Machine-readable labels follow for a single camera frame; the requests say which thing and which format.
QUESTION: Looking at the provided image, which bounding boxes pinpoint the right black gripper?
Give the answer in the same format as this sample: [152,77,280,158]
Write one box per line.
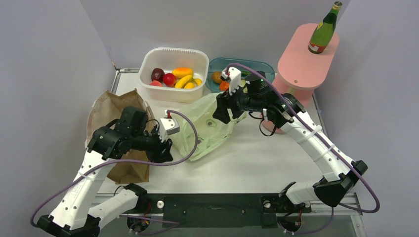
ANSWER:
[213,81,263,123]

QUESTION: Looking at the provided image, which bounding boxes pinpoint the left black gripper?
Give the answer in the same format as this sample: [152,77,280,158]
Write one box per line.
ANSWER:
[130,124,173,162]

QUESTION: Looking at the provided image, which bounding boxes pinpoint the orange fruit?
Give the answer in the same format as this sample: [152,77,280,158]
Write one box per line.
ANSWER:
[219,81,230,91]

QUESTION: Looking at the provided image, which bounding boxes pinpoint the green plastic grocery bag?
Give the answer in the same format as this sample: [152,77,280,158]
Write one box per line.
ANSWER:
[170,93,247,161]

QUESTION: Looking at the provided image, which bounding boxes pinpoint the yellow banana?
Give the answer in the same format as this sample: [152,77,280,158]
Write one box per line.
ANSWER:
[174,75,193,89]

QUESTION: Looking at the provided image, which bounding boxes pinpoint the brown paper tote bag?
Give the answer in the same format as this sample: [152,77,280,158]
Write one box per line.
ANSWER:
[85,89,159,184]

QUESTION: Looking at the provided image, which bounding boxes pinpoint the pink three-tier shelf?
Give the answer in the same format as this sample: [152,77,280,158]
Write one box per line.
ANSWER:
[261,23,340,134]

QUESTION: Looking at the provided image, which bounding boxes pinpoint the red tomato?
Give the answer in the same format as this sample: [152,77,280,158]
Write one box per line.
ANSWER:
[163,73,177,87]

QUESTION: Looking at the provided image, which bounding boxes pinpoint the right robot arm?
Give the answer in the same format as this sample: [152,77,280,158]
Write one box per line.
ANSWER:
[213,67,368,212]

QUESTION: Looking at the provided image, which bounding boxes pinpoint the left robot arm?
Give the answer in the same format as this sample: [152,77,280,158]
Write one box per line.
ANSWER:
[30,106,179,237]

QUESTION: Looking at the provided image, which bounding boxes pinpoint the brown potato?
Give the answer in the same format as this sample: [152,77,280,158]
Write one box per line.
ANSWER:
[211,71,223,84]

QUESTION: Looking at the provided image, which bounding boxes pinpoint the teal plastic tray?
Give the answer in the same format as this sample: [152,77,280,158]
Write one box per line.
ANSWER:
[205,57,276,94]

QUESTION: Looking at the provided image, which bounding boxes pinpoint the yellow orange mango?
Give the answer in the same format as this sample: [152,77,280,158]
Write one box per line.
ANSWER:
[172,68,194,79]

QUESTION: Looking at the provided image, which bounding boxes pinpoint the pink peach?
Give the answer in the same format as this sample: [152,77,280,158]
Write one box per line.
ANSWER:
[149,80,163,87]

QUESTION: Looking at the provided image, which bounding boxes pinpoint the dark red fruit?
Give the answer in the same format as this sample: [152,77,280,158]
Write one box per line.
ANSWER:
[151,68,165,82]

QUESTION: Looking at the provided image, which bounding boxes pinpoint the white plastic basin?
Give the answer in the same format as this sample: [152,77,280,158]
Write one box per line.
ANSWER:
[138,47,209,103]

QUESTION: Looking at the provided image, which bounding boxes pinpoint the green glass bottle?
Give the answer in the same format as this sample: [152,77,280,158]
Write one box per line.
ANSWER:
[308,1,343,54]

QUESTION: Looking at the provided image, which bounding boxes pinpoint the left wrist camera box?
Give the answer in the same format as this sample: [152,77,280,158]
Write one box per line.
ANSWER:
[158,110,180,141]

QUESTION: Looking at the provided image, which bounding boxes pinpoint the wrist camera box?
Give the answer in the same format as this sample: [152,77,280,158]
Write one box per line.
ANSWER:
[221,67,242,95]
[158,110,180,141]

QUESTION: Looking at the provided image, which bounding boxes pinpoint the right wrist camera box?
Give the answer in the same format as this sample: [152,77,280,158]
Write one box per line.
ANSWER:
[221,67,242,95]

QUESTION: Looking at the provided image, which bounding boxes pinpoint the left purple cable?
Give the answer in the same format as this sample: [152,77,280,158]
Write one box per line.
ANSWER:
[30,110,199,228]

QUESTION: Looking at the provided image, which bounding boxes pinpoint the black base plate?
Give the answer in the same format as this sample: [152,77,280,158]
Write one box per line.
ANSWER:
[128,194,312,229]

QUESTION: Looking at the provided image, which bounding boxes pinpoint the aluminium table rail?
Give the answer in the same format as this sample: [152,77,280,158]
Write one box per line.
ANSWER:
[111,68,140,94]

